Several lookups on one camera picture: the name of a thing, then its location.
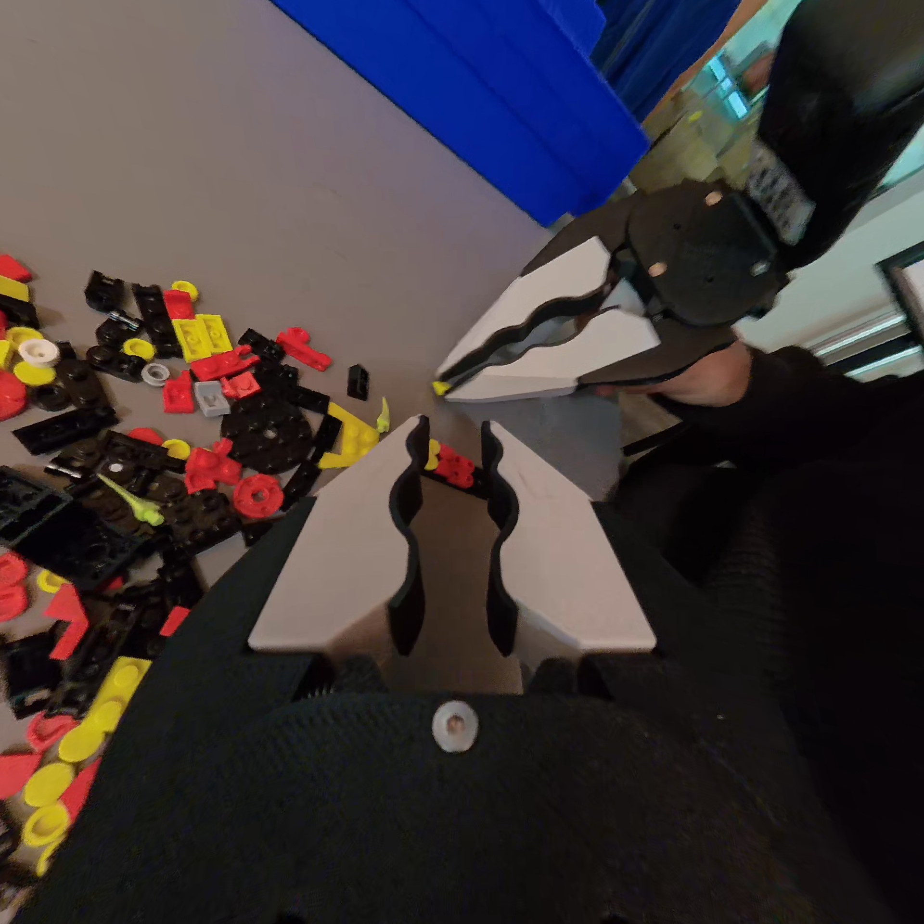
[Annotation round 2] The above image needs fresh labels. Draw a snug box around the red lego plate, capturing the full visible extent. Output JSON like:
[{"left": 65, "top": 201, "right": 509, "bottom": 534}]
[{"left": 435, "top": 443, "right": 477, "bottom": 489}]

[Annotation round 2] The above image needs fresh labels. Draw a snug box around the person's right hand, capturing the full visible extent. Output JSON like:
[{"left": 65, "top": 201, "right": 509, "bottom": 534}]
[{"left": 595, "top": 343, "right": 753, "bottom": 407}]

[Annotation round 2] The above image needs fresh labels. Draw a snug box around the black framed screen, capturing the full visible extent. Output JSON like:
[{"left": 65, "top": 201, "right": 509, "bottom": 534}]
[{"left": 875, "top": 242, "right": 924, "bottom": 327}]

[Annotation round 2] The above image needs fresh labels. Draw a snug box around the pile of lego pieces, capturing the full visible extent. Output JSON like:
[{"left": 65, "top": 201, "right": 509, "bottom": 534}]
[{"left": 0, "top": 253, "right": 499, "bottom": 890}]

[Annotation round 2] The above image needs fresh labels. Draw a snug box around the black glossy object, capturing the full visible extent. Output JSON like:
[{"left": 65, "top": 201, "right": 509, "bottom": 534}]
[{"left": 757, "top": 0, "right": 924, "bottom": 270}]

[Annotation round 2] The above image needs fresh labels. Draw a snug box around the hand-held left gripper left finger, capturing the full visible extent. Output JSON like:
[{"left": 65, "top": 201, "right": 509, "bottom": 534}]
[{"left": 247, "top": 415, "right": 432, "bottom": 674}]

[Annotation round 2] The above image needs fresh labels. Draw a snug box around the cardboard box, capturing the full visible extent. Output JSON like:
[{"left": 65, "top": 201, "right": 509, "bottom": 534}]
[{"left": 628, "top": 87, "right": 760, "bottom": 196}]

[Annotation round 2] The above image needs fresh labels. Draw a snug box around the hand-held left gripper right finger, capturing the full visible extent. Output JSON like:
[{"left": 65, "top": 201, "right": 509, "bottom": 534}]
[{"left": 481, "top": 421, "right": 658, "bottom": 676}]

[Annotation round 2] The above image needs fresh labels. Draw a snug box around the person's right forearm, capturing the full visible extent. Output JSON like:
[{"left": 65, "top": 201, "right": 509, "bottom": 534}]
[{"left": 621, "top": 345, "right": 924, "bottom": 506}]

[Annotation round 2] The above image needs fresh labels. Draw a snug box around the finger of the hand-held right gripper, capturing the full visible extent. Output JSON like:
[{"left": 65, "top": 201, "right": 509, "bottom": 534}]
[
  {"left": 435, "top": 235, "right": 615, "bottom": 384},
  {"left": 442, "top": 305, "right": 662, "bottom": 403}
]

